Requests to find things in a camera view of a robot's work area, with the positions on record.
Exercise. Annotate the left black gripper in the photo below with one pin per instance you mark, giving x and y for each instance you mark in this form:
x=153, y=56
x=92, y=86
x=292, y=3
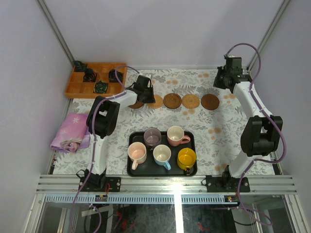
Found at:
x=147, y=97

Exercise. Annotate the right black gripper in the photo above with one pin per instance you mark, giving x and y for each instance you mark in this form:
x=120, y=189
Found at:
x=216, y=83

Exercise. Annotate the brown wooden coaster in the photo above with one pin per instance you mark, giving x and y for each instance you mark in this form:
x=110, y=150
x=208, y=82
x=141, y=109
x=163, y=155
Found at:
x=172, y=101
x=136, y=105
x=210, y=102

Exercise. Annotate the woven rattan coaster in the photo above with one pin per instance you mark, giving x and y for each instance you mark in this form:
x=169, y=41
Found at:
x=190, y=101
x=158, y=102

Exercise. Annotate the pink mug white inside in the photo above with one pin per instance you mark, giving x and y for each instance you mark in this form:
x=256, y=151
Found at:
x=176, y=136

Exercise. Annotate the yellow mug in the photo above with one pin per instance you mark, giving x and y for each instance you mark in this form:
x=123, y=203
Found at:
x=186, y=159

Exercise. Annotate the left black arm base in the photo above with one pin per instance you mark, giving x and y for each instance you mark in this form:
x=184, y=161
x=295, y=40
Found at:
x=90, y=182

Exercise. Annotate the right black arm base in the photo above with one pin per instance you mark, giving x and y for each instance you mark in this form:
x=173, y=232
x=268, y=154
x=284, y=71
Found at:
x=225, y=184

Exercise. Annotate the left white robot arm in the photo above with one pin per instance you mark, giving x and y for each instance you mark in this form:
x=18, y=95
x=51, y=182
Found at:
x=103, y=116

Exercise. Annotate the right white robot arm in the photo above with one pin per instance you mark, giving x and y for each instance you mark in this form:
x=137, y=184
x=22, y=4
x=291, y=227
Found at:
x=261, y=134

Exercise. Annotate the purple glass cup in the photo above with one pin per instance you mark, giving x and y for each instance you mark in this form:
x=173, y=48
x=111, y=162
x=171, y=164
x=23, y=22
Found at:
x=152, y=137

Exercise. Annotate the black green rolled item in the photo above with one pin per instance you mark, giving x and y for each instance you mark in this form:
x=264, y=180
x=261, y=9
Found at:
x=100, y=87

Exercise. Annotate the wooden compartment tray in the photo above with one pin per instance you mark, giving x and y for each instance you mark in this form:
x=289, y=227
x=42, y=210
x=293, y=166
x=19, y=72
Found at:
x=77, y=88

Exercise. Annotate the light pink mug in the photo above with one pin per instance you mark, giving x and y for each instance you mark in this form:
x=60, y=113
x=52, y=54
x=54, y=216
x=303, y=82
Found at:
x=137, y=153

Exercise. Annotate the light blue mug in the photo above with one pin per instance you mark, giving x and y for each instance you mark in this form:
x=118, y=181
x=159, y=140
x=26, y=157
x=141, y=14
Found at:
x=162, y=155

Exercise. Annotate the black serving tray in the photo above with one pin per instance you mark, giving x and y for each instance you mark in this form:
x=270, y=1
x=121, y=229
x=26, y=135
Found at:
x=151, y=169

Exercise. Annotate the purple printed cloth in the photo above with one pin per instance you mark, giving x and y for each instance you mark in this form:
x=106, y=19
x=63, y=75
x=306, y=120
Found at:
x=72, y=135

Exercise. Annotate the aluminium front rail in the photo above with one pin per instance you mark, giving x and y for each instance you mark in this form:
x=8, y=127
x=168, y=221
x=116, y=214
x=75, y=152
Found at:
x=64, y=189

